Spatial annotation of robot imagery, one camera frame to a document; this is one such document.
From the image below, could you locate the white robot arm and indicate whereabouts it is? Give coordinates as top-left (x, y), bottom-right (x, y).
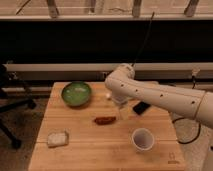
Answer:
top-left (105, 63), bottom-right (213, 129)

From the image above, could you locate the green ceramic bowl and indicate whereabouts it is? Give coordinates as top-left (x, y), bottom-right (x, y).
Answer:
top-left (61, 81), bottom-right (92, 107)

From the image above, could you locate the black smartphone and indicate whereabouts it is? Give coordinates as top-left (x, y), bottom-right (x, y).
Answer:
top-left (133, 102), bottom-right (150, 115)

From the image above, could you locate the white paper cup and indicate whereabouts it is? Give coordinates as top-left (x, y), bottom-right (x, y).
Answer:
top-left (131, 128), bottom-right (155, 152)

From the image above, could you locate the white baseboard heater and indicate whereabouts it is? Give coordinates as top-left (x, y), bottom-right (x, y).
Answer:
top-left (5, 62), bottom-right (213, 80)

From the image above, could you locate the white sponge block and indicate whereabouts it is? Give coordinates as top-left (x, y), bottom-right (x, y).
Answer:
top-left (47, 131), bottom-right (69, 148)

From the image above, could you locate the white plug adapter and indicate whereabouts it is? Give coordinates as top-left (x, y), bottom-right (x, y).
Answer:
top-left (192, 68), bottom-right (200, 77)

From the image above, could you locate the black office chair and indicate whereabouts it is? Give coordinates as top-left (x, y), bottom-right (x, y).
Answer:
top-left (0, 64), bottom-right (36, 149)

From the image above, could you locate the white wall outlet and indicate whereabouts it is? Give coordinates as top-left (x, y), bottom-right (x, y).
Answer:
top-left (102, 72), bottom-right (109, 80)

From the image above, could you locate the black floor cable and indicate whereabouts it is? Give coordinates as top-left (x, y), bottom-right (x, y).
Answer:
top-left (171, 116), bottom-right (202, 145)

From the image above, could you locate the black hanging cable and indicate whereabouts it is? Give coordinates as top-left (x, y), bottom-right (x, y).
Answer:
top-left (131, 11), bottom-right (156, 67)

